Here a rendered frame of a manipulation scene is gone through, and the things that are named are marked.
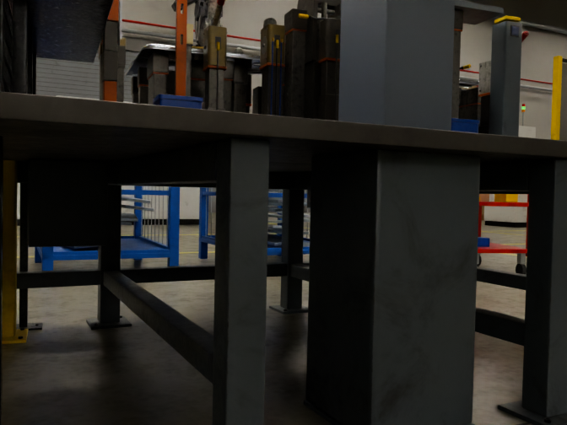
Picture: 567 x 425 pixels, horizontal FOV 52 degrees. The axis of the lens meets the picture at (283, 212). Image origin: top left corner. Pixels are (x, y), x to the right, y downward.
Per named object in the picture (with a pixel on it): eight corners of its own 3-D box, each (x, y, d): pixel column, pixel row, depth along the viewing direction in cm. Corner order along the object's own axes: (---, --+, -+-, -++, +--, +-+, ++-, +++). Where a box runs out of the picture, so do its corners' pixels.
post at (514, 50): (503, 157, 201) (508, 29, 200) (520, 156, 194) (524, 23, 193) (486, 156, 199) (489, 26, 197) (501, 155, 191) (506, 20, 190)
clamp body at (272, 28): (275, 150, 186) (278, 32, 185) (288, 148, 176) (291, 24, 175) (256, 149, 184) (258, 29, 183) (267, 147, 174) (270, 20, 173)
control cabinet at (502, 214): (482, 225, 1216) (486, 107, 1208) (500, 224, 1240) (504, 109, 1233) (513, 227, 1145) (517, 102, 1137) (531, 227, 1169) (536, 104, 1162)
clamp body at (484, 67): (490, 162, 221) (494, 65, 220) (513, 160, 210) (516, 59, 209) (475, 161, 219) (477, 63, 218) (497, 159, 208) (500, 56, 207)
